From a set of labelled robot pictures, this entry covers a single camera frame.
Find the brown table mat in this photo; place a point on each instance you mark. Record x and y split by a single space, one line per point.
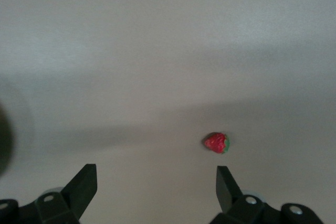
168 51

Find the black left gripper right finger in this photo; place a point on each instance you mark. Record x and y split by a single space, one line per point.
231 203

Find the red strawberry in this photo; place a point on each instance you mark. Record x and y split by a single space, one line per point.
216 142

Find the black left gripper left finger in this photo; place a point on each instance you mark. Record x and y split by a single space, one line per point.
76 195

